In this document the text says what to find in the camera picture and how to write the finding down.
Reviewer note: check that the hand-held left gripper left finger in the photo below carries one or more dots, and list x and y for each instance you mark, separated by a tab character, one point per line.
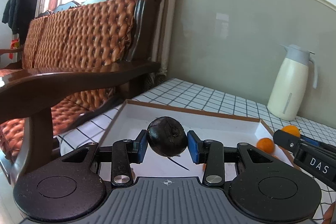
141	146

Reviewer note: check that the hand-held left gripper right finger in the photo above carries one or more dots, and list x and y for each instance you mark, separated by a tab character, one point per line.
193	146

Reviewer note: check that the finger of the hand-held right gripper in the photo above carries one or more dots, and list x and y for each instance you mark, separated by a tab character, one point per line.
309	140
315	163

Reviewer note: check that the small orange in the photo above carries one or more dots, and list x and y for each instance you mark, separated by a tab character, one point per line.
290	130

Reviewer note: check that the dark purple round fruit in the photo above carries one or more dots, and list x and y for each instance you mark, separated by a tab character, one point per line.
166	136

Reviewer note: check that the brown cardboard box white inside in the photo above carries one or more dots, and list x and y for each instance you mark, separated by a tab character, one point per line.
210	119

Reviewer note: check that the person's right hand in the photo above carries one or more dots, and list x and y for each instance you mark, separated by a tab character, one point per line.
331	213

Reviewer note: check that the white black checked tablecloth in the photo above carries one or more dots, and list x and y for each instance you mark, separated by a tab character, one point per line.
210	95

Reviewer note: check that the cream thermos jug grey lid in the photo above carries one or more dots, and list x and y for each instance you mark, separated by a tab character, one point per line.
288	85

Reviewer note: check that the wooden sofa orange tufted cushions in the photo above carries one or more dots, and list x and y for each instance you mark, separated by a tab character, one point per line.
78	43

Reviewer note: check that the black hanging jacket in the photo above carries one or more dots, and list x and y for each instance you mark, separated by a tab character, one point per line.
21	1

